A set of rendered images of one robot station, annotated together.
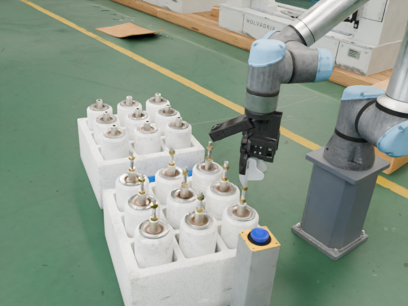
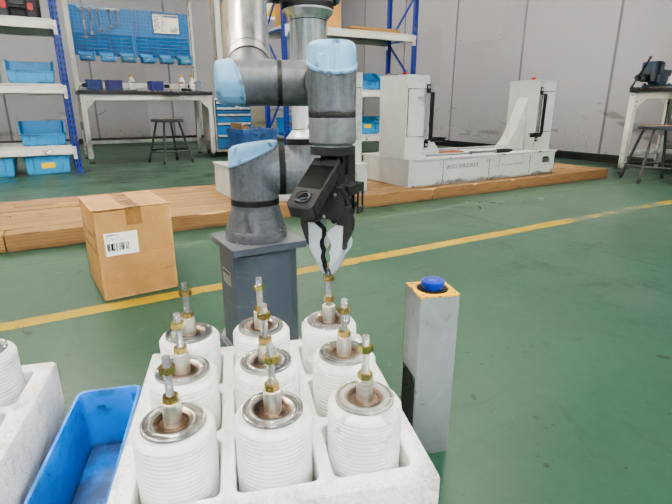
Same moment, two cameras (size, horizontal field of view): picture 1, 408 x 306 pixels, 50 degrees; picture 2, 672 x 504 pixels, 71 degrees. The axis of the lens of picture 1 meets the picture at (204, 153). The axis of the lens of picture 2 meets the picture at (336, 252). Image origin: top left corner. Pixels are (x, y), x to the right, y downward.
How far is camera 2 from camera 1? 1.07 m
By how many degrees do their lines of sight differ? 73
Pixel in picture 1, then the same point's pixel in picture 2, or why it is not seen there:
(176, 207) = (291, 378)
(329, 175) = (270, 258)
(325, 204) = (275, 296)
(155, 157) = (18, 429)
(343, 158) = (275, 228)
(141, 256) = (393, 449)
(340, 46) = not seen: outside the picture
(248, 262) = (453, 316)
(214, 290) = not seen: hidden behind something
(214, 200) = (279, 342)
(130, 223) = (299, 457)
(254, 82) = (348, 97)
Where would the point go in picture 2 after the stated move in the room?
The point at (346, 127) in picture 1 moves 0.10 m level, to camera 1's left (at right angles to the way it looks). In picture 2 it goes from (265, 190) to (249, 198)
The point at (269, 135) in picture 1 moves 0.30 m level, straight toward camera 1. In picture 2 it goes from (350, 176) to (544, 186)
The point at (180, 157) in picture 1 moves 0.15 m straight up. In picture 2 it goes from (41, 401) to (23, 315)
